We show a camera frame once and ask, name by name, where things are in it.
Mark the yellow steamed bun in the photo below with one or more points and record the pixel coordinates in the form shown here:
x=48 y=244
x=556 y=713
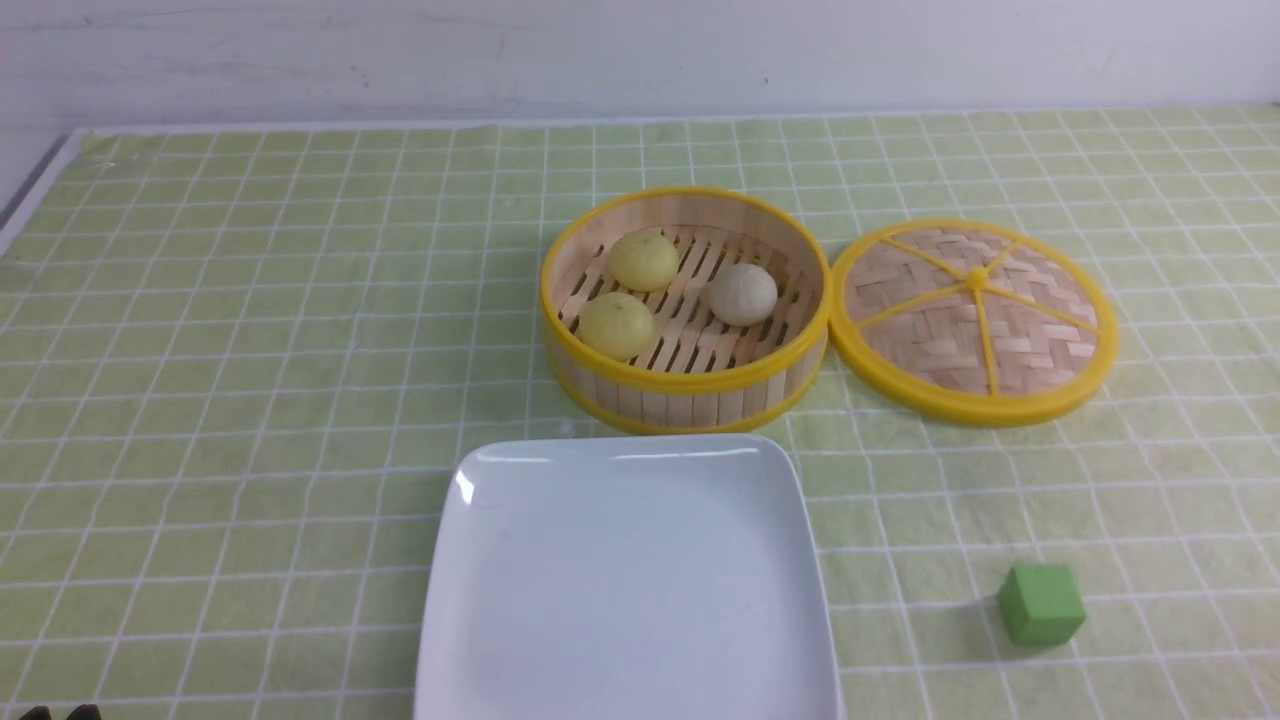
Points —
x=643 y=261
x=617 y=325

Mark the beige steamed bun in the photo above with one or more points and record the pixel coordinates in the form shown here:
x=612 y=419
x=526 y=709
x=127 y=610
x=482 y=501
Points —
x=742 y=294

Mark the white square plate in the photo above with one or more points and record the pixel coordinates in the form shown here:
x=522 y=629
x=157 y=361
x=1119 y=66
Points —
x=671 y=577

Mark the green checkered tablecloth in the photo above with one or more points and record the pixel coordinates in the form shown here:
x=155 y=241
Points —
x=239 y=368

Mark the bamboo steamer basket yellow rim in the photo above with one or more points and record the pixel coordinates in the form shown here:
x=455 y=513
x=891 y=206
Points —
x=697 y=374

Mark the green cube block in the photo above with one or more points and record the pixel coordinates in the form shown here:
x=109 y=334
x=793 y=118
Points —
x=1041 y=604

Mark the woven bamboo steamer lid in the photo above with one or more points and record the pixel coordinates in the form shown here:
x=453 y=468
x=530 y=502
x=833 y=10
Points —
x=971 y=323

